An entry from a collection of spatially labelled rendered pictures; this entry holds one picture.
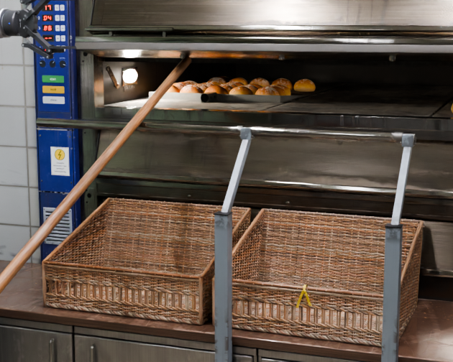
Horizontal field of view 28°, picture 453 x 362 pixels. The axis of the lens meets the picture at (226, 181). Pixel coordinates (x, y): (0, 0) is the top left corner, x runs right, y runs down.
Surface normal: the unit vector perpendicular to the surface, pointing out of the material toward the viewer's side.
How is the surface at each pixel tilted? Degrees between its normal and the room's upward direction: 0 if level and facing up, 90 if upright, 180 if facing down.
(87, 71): 90
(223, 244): 90
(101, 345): 91
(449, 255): 70
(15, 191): 90
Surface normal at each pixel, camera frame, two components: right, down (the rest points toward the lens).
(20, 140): -0.33, 0.16
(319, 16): -0.31, -0.18
